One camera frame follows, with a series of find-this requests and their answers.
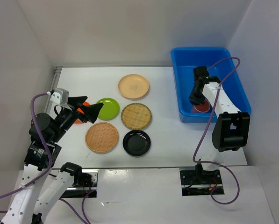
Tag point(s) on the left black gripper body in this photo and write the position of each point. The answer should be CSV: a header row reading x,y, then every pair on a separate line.
x,y
67,115

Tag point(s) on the blue plastic bin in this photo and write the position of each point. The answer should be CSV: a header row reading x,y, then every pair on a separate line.
x,y
184,60

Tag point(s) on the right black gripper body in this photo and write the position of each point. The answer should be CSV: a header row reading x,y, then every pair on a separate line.
x,y
196,96

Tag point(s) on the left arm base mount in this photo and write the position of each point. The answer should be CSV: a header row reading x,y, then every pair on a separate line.
x,y
87,183

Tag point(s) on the orange plastic plate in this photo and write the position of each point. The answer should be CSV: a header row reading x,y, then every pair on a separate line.
x,y
78,121

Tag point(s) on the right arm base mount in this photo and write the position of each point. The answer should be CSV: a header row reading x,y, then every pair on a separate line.
x,y
197,182

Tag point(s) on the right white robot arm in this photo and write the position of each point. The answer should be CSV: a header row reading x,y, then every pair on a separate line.
x,y
231,130

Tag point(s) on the beige plastic plate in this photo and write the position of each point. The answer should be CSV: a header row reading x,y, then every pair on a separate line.
x,y
133,86

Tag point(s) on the pink plastic cup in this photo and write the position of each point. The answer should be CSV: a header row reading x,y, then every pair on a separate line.
x,y
202,108

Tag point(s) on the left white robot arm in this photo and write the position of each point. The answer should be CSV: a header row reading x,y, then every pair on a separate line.
x,y
29,205

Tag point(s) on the aluminium table edge rail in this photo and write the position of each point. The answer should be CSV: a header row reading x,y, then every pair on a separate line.
x,y
54,83

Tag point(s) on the green-rimmed bamboo tray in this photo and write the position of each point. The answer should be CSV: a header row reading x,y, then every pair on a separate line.
x,y
136,116

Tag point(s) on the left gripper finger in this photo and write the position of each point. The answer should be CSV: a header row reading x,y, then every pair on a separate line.
x,y
77,101
91,112

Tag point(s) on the brown woven bamboo tray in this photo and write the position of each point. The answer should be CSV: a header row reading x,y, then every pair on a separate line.
x,y
101,138

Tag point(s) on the green plastic plate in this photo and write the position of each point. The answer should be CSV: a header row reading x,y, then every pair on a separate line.
x,y
109,110

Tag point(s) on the black round bowl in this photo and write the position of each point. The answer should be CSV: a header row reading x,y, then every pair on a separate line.
x,y
136,143

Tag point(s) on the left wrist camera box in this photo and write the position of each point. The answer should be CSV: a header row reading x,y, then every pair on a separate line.
x,y
59,95

